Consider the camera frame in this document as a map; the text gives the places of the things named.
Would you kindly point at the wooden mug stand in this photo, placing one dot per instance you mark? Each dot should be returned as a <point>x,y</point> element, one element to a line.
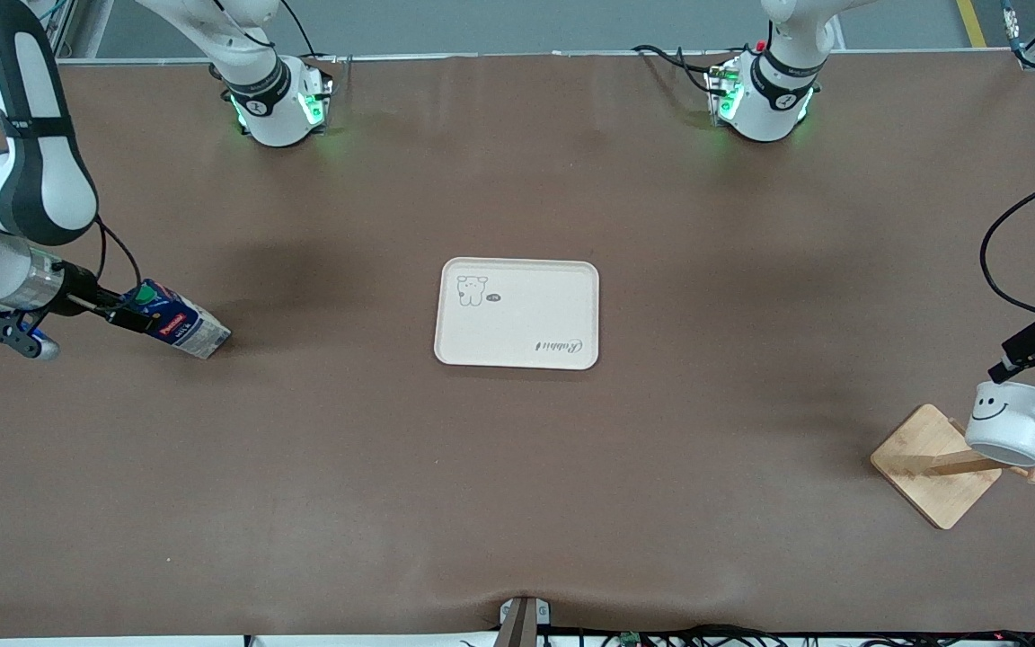
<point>931,467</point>

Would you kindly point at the cream rectangular tray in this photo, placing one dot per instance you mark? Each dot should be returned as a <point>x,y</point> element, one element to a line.
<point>517,323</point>

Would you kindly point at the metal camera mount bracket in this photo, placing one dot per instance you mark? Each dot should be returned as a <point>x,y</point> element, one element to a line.
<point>517,624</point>

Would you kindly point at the brown table cover mat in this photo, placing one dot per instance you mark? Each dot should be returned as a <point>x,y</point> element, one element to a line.
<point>517,494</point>

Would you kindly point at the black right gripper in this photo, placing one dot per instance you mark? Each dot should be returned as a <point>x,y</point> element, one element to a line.
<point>81,289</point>

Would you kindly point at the blue milk carton green cap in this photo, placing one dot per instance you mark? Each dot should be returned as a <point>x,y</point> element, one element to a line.
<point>194,331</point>

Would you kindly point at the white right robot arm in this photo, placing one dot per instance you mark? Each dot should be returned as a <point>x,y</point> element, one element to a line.
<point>32,180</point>

